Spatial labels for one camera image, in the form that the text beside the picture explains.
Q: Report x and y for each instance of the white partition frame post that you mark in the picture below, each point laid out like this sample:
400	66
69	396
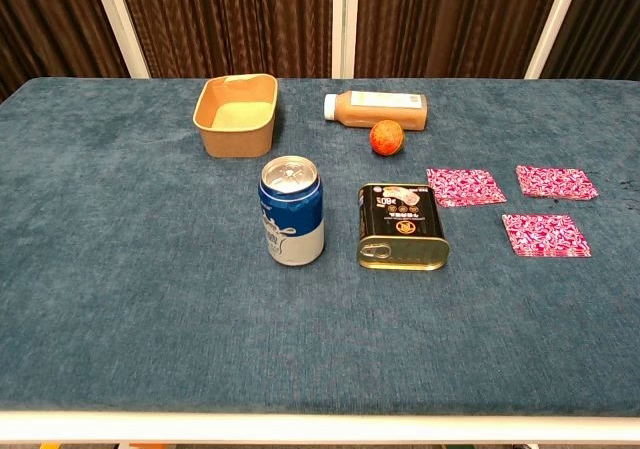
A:
555	24
345	24
120	24

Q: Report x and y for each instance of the dark brown pleated curtain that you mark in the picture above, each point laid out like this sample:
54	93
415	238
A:
50	24
605	24
450	19
225	19

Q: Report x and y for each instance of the black gold luncheon meat tin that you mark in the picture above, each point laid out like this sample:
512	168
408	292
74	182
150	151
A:
400	224

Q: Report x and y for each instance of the blue felt table cover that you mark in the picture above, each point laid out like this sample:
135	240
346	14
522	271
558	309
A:
150	269

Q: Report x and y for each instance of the white blue-banded jar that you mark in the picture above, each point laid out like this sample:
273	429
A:
292	219

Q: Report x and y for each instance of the kraft paper food box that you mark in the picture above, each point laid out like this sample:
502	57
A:
235	134

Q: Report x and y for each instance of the orange red ball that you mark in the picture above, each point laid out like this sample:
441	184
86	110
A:
386	138

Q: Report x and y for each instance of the brown juice bottle white cap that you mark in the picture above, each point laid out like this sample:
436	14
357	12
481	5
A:
385	111

